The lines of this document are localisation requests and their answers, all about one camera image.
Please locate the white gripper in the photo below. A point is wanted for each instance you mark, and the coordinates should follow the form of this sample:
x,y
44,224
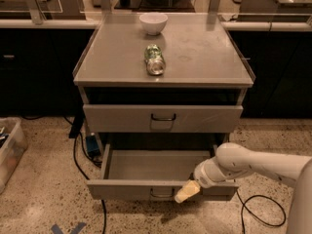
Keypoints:
x,y
204,175

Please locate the grey drawer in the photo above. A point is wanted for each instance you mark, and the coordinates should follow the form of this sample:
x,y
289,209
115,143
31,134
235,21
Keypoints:
x,y
144,175
113,118

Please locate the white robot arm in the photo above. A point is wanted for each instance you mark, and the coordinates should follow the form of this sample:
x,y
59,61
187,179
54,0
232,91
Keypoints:
x,y
232,161

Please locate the grey metal drawer cabinet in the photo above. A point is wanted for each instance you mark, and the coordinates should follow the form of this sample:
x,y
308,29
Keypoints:
x,y
202,68

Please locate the blue power adapter box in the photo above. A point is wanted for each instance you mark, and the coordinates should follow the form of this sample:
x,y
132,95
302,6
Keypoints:
x,y
92,146

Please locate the green soda can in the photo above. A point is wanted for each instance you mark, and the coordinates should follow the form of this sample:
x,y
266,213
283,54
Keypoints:
x,y
155,63

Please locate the white ceramic bowl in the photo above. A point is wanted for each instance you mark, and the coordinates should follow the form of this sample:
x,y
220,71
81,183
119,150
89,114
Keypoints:
x,y
153,23

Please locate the clear plastic storage bin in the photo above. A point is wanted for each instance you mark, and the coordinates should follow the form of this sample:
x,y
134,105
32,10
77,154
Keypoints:
x,y
12,145

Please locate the left metal bracket post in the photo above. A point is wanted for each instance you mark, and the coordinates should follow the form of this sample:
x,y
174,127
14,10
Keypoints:
x,y
35,12

